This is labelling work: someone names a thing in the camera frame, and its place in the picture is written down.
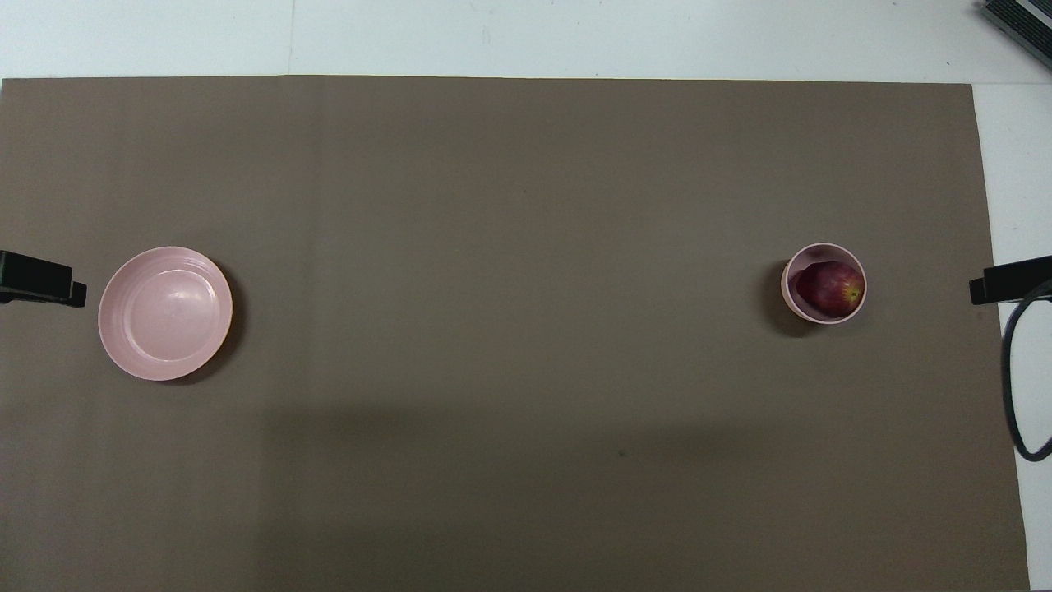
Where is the dark red apple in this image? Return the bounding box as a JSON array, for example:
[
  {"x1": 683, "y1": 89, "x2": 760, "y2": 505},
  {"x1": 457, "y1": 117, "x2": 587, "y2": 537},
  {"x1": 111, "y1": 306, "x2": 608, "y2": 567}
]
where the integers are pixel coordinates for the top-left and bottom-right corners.
[{"x1": 795, "y1": 261, "x2": 865, "y2": 319}]

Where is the pink plate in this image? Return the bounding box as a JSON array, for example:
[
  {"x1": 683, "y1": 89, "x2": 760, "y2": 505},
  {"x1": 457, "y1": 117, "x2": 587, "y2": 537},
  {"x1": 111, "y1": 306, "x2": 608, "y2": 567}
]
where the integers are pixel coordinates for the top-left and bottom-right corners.
[{"x1": 98, "y1": 246, "x2": 234, "y2": 382}]

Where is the pink bowl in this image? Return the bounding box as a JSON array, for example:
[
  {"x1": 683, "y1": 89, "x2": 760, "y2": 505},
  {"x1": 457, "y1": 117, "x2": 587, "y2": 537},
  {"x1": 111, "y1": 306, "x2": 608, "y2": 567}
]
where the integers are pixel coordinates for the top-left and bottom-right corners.
[{"x1": 780, "y1": 243, "x2": 868, "y2": 326}]

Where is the grey ribbed device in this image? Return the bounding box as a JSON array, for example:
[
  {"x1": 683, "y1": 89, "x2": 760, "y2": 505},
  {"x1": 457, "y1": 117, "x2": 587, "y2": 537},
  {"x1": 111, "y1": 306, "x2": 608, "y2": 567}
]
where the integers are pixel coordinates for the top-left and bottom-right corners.
[{"x1": 982, "y1": 0, "x2": 1052, "y2": 49}]

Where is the brown table mat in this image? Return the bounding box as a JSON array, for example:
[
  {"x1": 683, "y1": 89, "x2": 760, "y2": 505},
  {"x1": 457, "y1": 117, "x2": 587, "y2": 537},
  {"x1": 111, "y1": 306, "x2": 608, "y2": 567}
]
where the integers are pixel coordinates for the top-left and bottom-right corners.
[{"x1": 0, "y1": 76, "x2": 1030, "y2": 592}]

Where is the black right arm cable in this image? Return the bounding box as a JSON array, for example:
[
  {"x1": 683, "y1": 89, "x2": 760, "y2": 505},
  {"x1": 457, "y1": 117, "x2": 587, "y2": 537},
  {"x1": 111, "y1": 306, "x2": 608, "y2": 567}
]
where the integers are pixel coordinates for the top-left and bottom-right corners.
[{"x1": 1000, "y1": 280, "x2": 1052, "y2": 461}]

